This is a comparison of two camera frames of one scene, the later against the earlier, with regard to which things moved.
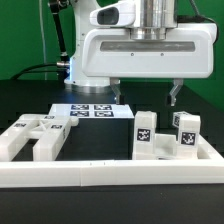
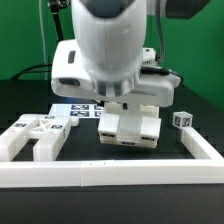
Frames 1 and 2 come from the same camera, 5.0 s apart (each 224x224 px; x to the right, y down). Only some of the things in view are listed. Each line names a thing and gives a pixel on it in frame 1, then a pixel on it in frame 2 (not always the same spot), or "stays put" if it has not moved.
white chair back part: x=49 y=130 stays put
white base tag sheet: x=93 y=110 stays put
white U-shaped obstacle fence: x=208 y=167 stays put
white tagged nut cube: x=180 y=119 stays put
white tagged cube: x=189 y=130 to x=150 y=129
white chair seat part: x=166 y=145 to x=130 y=119
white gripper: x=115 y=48 to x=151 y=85
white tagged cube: x=144 y=136 to x=108 y=128
